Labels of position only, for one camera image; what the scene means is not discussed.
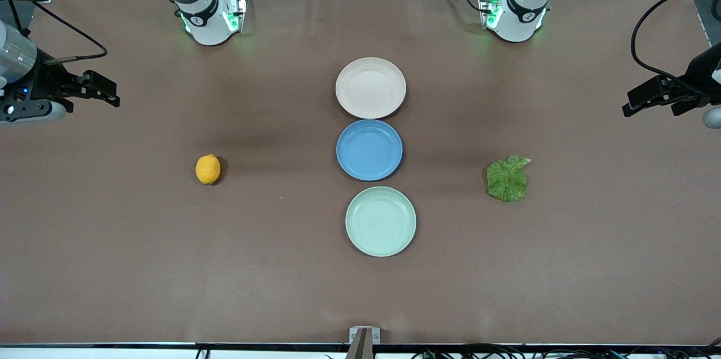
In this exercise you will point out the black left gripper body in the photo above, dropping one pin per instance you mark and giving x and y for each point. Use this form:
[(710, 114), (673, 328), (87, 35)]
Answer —
[(700, 74)]

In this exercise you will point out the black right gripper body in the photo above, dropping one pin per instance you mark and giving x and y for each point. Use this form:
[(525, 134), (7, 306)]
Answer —
[(44, 80)]

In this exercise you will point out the yellow lemon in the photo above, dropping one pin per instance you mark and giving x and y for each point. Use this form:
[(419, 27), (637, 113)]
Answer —
[(208, 169)]

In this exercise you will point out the green lettuce leaf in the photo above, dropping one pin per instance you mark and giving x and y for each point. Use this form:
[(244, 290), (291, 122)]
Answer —
[(507, 181)]

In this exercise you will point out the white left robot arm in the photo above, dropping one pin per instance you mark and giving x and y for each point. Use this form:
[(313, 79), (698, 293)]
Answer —
[(521, 15)]

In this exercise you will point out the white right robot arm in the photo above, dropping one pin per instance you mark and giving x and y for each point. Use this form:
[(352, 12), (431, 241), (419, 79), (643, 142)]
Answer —
[(208, 21)]

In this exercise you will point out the beige round plate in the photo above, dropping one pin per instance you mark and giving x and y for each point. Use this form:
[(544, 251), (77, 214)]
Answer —
[(370, 88)]

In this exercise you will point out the blue round plate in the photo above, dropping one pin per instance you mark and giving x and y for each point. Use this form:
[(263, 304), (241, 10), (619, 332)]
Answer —
[(369, 150)]

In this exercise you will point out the pale green round plate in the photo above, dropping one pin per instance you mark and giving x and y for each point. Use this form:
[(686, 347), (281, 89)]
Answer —
[(380, 222)]

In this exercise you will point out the grey metal camera bracket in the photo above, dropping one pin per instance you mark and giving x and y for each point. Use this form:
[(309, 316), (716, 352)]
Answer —
[(355, 335)]

